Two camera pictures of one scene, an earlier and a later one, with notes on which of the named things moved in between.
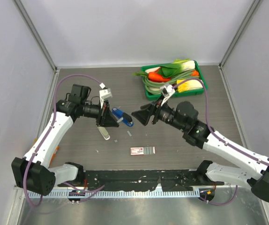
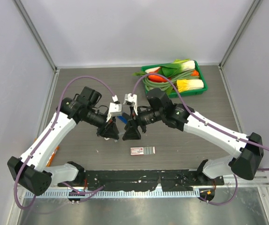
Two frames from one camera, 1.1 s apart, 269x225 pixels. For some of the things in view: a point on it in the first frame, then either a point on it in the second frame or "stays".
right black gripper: (143, 116) → (132, 133)
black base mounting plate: (144, 180) stays
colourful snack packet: (56, 149) stays
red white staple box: (142, 151) stays
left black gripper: (106, 118) → (109, 130)
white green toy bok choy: (178, 66) stays
